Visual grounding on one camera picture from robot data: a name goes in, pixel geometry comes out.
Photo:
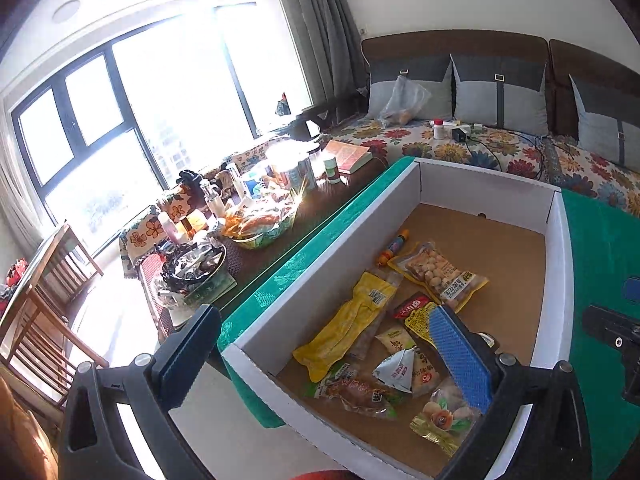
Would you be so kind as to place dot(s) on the dark wooden side table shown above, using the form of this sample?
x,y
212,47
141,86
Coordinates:
x,y
310,215

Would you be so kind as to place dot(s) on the egg packet with red label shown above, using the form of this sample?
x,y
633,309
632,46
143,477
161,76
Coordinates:
x,y
440,420

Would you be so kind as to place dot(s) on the round ceiling light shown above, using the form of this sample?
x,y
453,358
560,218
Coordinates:
x,y
67,10

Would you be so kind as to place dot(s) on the green blanket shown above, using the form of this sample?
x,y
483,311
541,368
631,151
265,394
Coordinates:
x,y
600,250

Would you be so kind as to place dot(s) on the green bowl of snacks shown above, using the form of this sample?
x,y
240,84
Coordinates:
x,y
260,227

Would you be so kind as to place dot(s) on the silver can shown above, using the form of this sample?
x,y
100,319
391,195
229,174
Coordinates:
x,y
300,176

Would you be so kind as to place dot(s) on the clear plastic bag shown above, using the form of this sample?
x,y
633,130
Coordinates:
x,y
402,102

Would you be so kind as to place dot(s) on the green white jar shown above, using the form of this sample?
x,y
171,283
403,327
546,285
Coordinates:
x,y
331,169

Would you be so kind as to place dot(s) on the white wall outlet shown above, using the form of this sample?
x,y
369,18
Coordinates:
x,y
363,30

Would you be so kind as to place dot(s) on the red toy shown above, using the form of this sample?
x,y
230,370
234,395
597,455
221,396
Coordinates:
x,y
15,271

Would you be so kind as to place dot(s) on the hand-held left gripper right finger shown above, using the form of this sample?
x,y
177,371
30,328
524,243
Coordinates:
x,y
462,360

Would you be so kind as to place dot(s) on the grey curtain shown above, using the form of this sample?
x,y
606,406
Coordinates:
x,y
320,25

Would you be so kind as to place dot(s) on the clear packet of round nuts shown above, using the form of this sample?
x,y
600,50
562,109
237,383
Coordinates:
x,y
432,270

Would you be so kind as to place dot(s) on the beige rice cracker packet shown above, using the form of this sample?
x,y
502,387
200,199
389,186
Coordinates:
x,y
395,340

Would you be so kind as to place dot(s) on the black charger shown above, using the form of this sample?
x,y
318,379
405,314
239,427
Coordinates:
x,y
459,135

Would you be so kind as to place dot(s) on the white power strip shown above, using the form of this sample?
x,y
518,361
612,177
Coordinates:
x,y
467,126

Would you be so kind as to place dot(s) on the floral bed sheet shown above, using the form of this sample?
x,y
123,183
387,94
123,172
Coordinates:
x,y
410,135

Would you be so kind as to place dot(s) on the glass bowl of wrappers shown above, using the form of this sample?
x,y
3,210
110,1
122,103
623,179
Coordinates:
x,y
192,266

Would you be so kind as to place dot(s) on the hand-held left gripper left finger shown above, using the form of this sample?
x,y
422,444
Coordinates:
x,y
192,347

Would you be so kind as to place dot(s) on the white cardboard box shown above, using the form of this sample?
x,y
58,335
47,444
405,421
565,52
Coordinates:
x,y
325,285

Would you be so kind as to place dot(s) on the narrow yellow black packet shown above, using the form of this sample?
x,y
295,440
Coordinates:
x,y
411,306

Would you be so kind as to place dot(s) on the brown meat packet green label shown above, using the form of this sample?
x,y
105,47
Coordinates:
x,y
355,392

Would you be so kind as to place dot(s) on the black framed window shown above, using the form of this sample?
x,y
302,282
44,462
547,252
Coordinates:
x,y
125,100

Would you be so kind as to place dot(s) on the clear pump bottle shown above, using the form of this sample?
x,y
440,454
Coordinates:
x,y
215,202

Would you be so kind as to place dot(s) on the pink white bottle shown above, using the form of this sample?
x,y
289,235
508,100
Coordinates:
x,y
167,226

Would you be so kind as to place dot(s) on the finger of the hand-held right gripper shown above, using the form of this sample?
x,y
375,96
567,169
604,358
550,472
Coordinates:
x,y
633,292

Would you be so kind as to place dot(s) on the yellow snack packet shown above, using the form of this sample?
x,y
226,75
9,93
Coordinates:
x,y
340,330

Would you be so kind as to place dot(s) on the white triangular snack packet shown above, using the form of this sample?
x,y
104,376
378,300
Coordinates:
x,y
397,372

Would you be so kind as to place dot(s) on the brown cushion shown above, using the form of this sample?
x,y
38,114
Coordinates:
x,y
25,435

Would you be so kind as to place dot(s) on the dark wooden chair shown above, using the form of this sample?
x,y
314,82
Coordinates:
x,y
320,116

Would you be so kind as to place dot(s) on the light wooden chair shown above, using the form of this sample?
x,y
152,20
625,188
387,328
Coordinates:
x,y
45,345
70,265

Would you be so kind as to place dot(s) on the black figurine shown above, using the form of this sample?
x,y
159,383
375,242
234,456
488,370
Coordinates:
x,y
190,181

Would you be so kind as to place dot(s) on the white bottle with red cap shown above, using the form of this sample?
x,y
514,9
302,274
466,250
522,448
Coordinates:
x,y
438,131

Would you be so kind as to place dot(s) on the grey two-tone pillow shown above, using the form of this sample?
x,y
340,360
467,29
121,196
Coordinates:
x,y
600,130
432,72
500,105

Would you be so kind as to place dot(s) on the orange book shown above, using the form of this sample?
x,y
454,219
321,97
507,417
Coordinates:
x,y
350,156

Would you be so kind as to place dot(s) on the brown padded headboard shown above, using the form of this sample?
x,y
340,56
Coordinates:
x,y
450,42

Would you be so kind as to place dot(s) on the amber bottle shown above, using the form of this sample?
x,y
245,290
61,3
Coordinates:
x,y
187,226

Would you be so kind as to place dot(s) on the small corn sausage stick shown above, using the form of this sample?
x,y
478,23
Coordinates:
x,y
393,246

